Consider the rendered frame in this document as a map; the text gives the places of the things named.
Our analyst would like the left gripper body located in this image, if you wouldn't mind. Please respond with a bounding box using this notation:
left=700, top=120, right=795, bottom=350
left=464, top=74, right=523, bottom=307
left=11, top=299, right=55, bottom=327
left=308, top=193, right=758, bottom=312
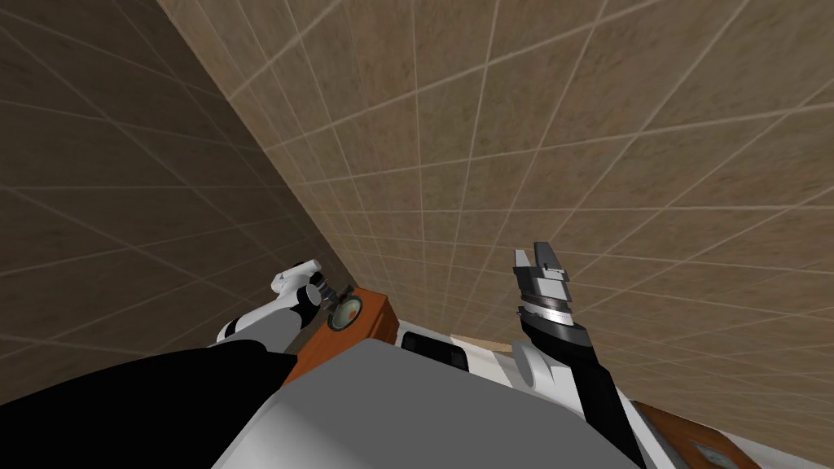
left=318, top=283, right=357, bottom=313

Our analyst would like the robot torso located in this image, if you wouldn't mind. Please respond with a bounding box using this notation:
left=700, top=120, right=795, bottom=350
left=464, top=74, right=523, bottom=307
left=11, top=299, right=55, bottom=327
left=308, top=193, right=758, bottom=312
left=211, top=320, right=644, bottom=469

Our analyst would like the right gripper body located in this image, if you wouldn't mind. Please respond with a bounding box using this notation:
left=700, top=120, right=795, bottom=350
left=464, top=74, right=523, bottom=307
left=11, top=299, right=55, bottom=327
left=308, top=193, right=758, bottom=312
left=518, top=265, right=574, bottom=307

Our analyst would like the brown wooden cupboard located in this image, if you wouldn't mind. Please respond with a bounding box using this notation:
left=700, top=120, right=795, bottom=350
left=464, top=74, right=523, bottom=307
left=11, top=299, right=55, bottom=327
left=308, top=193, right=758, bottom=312
left=281, top=285, right=401, bottom=387

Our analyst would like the brown wooden panel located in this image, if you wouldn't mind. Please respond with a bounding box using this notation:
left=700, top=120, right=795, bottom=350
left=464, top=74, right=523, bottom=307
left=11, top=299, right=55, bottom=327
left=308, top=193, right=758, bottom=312
left=633, top=399, right=765, bottom=469

